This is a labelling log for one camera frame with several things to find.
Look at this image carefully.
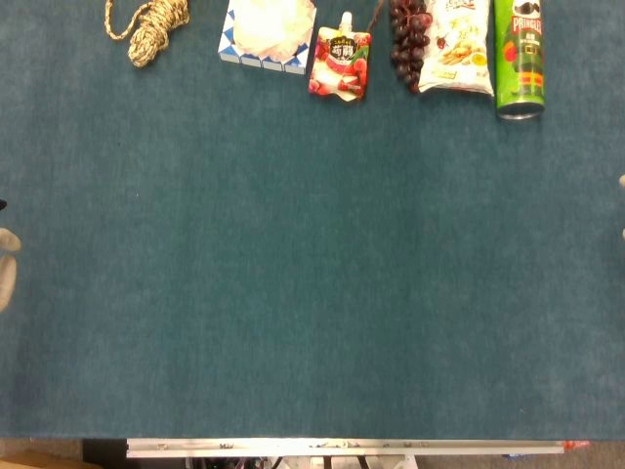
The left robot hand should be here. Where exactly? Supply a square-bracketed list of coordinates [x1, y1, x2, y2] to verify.
[0, 198, 22, 313]

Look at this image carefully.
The green Pringles can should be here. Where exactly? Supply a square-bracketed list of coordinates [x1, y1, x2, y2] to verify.
[493, 0, 546, 121]

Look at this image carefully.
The cardboard box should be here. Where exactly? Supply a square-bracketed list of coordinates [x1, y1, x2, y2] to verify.
[0, 449, 102, 469]

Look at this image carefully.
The white snack chip bag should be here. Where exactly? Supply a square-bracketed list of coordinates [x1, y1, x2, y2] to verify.
[418, 0, 495, 97]

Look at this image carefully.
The dark purple grape bunch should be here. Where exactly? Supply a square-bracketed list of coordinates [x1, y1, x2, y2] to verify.
[388, 0, 434, 95]

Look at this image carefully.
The red jelly drink pouch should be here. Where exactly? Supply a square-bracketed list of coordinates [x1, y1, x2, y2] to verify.
[307, 11, 373, 104]

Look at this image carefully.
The blue white tissue box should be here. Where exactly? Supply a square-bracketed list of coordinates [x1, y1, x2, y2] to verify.
[218, 0, 317, 76]

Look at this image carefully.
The beige braided rope bundle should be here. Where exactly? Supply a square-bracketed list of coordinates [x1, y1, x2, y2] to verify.
[104, 0, 191, 69]

